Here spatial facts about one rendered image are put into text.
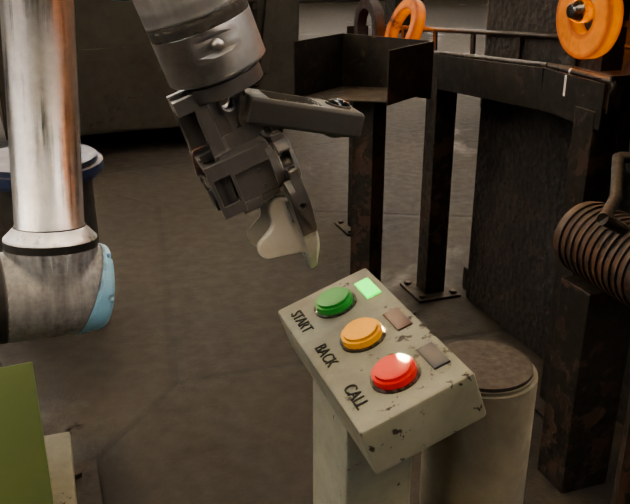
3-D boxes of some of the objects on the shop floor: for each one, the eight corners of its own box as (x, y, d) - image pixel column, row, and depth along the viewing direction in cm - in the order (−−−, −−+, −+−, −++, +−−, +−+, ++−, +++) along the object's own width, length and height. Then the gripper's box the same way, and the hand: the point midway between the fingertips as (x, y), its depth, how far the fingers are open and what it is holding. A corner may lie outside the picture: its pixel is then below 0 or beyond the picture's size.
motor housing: (577, 448, 159) (615, 193, 139) (654, 519, 139) (711, 235, 119) (520, 461, 155) (551, 200, 135) (592, 537, 135) (640, 245, 115)
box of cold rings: (190, 111, 454) (181, -35, 425) (234, 144, 384) (228, -28, 354) (-1, 127, 417) (-25, -32, 387) (9, 168, 346) (-20, -23, 317)
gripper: (159, 88, 73) (243, 276, 83) (176, 106, 65) (267, 312, 75) (244, 51, 74) (317, 241, 84) (270, 65, 66) (348, 273, 76)
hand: (315, 252), depth 79 cm, fingers closed
